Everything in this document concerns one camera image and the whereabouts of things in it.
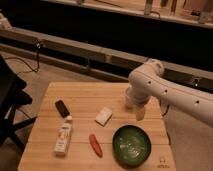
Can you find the white paper cup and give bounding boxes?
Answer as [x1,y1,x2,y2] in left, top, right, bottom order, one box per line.
[124,89,132,108]

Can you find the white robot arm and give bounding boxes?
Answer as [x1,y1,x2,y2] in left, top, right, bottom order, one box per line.
[128,59,213,127]

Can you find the black office chair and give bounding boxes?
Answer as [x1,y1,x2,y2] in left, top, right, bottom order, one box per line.
[0,54,36,150]

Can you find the black phone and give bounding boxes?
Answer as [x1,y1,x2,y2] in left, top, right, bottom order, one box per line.
[55,100,69,118]

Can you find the black cable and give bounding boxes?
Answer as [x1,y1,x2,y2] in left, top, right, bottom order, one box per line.
[3,39,45,75]

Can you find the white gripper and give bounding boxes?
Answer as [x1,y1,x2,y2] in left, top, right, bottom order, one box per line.
[127,87,150,121]

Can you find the white squeeze bottle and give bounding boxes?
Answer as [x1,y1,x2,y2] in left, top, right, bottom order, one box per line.
[54,116,73,156]

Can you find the green bowl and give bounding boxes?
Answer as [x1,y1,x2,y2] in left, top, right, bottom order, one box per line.
[112,125,152,167]

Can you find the white sponge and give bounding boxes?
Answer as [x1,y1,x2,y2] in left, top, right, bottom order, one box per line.
[95,107,112,126]

